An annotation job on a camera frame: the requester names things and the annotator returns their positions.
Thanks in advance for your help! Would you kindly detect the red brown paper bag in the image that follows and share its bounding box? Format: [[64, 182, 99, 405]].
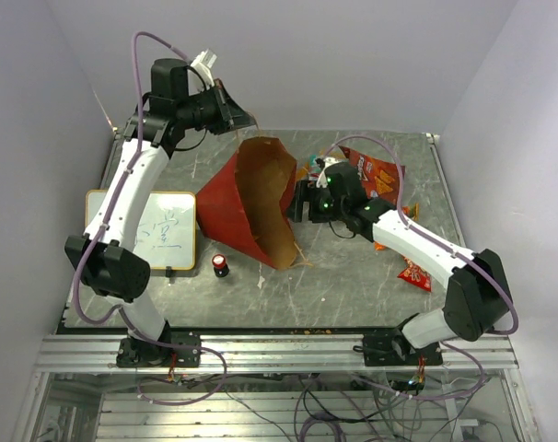
[[196, 134, 311, 270]]

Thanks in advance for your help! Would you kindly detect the aluminium frame rail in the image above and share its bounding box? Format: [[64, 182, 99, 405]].
[[34, 334, 518, 375]]

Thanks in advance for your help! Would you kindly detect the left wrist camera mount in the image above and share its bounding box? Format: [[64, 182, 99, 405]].
[[191, 49, 217, 91]]

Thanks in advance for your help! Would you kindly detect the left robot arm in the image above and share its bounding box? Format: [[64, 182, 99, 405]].
[[64, 50, 255, 368]]

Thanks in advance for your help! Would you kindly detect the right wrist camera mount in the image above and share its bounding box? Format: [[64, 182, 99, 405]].
[[315, 157, 345, 189]]

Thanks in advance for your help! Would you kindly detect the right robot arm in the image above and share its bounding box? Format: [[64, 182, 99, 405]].
[[287, 160, 514, 365]]

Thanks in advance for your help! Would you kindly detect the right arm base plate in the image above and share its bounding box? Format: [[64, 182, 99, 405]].
[[352, 332, 443, 367]]

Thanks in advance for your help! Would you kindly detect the orange snack packet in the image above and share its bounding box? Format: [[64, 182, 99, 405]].
[[373, 210, 418, 254]]

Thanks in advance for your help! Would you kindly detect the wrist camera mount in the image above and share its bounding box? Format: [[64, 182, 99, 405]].
[[315, 157, 345, 189], [191, 49, 217, 91]]

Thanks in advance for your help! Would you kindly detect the red snack packet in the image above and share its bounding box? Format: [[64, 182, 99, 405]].
[[398, 256, 432, 292]]

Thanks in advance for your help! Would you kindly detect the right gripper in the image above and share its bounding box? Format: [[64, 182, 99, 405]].
[[285, 179, 347, 223]]

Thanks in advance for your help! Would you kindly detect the red Doritos chips bag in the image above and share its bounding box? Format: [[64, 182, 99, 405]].
[[339, 145, 400, 204]]

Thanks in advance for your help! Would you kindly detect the small whiteboard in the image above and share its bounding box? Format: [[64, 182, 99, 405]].
[[99, 192, 197, 271]]

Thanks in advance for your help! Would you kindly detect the red white black button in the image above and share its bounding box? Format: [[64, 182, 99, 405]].
[[212, 254, 229, 278]]

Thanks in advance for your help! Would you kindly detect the teal mint candy bag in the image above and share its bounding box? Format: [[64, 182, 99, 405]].
[[296, 154, 324, 181]]

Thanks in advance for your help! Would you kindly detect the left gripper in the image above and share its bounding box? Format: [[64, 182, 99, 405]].
[[180, 79, 260, 136]]

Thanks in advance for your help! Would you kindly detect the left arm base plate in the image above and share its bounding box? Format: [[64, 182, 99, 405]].
[[115, 332, 201, 368]]

